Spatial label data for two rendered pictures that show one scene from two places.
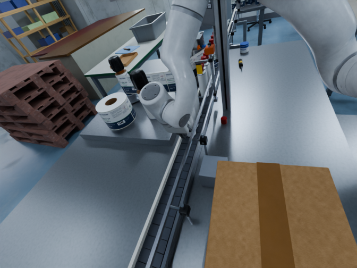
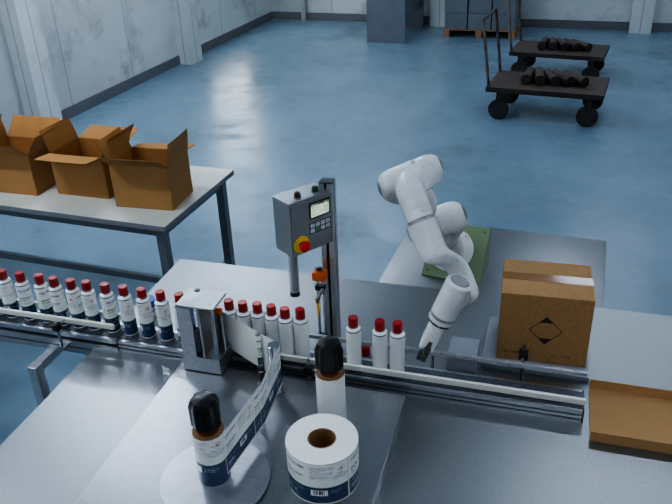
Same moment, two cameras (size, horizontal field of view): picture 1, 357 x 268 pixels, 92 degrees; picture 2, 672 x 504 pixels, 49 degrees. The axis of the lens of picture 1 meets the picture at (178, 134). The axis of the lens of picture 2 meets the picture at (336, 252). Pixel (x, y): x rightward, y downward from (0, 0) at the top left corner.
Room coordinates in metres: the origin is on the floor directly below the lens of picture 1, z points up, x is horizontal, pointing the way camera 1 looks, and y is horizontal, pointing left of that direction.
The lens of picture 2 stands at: (1.30, 1.81, 2.42)
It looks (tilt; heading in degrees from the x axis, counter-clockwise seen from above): 28 degrees down; 256
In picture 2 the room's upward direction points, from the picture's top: 2 degrees counter-clockwise
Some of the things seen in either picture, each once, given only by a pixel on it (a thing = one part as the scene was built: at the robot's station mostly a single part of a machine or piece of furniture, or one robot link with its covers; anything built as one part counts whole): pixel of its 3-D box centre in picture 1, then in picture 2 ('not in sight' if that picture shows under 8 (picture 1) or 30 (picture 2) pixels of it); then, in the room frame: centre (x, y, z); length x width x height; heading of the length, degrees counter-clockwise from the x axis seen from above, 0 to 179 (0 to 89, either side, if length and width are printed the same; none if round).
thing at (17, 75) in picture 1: (36, 103); not in sight; (2.92, 2.02, 0.49); 1.39 x 0.94 x 0.98; 56
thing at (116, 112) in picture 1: (116, 110); (322, 457); (0.99, 0.32, 0.95); 0.20 x 0.20 x 0.14
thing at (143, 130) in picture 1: (146, 100); (253, 451); (1.17, 0.14, 0.86); 0.80 x 0.67 x 0.05; 149
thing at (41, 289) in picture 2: not in sight; (44, 298); (1.81, -0.78, 0.98); 0.05 x 0.05 x 0.20
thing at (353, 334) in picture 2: (194, 100); (353, 342); (0.77, -0.14, 0.98); 0.05 x 0.05 x 0.20
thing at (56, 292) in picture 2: not in sight; (58, 300); (1.75, -0.74, 0.98); 0.05 x 0.05 x 0.20
